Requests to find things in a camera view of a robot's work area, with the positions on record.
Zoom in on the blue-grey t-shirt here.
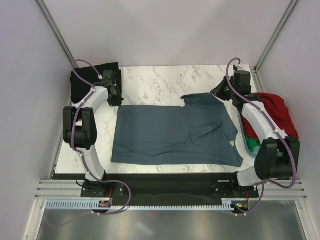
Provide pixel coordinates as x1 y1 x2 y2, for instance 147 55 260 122
111 93 244 167

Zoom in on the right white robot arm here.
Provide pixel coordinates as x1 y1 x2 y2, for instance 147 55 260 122
212 70 300 197

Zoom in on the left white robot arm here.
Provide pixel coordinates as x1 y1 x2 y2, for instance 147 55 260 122
62 70 124 198

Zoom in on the folded black t-shirt stack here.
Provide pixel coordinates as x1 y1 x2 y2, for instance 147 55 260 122
70 62 122 104

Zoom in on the red t-shirt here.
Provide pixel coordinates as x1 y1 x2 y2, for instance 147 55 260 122
257 92 299 138

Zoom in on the green t-shirt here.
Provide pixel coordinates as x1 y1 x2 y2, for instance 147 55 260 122
245 136 261 155

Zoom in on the teal plastic basket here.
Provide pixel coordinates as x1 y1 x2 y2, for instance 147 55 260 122
239 117 261 158

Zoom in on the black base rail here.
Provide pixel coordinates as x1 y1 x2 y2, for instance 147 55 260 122
79 172 291 207

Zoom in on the right aluminium frame post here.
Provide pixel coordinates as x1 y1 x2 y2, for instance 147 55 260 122
253 0 300 74

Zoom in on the aluminium frame post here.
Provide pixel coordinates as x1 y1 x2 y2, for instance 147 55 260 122
34 0 75 65
253 0 300 74

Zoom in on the white slotted cable duct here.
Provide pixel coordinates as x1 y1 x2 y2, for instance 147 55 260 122
45 199 249 211

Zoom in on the aluminium front frame profile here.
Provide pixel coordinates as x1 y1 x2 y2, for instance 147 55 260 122
35 180 307 201

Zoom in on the left aluminium frame post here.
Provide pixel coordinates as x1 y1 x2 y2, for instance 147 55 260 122
34 0 75 65

